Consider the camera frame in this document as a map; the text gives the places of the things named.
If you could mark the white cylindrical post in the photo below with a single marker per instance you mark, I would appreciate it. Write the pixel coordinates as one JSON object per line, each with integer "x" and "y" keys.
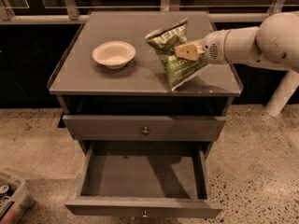
{"x": 283, "y": 93}

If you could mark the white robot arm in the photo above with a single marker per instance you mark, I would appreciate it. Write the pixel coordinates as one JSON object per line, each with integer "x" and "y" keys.
{"x": 273, "y": 45}

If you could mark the grey wooden drawer cabinet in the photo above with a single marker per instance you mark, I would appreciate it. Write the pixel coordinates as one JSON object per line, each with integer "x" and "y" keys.
{"x": 140, "y": 88}

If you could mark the soda can in bin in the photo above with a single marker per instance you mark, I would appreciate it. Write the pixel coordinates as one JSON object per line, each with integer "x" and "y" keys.
{"x": 4, "y": 190}

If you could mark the grey open middle drawer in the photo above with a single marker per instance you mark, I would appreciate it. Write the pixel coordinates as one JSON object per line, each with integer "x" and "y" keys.
{"x": 165, "y": 179}

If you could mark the clear plastic storage bin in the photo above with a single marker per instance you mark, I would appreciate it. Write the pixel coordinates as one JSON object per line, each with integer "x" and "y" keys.
{"x": 14, "y": 204}

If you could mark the white paper bowl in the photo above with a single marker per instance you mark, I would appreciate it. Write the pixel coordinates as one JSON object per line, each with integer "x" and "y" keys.
{"x": 114, "y": 54}

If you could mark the round brass middle knob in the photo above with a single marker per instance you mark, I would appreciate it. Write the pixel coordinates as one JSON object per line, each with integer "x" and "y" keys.
{"x": 145, "y": 215}

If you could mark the green jalapeno chip bag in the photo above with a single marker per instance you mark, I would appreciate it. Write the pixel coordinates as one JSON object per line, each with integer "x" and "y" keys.
{"x": 178, "y": 70}

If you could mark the metal railing frame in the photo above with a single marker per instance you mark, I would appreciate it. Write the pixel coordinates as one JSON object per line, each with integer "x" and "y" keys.
{"x": 74, "y": 10}

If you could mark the grey top drawer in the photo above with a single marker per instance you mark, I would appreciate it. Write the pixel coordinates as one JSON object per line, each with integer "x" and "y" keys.
{"x": 129, "y": 128}

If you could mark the round brass top knob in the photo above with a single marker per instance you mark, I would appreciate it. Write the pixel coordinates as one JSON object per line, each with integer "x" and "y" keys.
{"x": 145, "y": 131}

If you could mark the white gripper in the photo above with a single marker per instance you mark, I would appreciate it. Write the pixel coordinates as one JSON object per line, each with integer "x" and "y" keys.
{"x": 211, "y": 49}

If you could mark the round brass knob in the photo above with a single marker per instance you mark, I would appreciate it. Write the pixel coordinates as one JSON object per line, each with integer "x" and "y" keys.
{"x": 145, "y": 131}
{"x": 145, "y": 215}

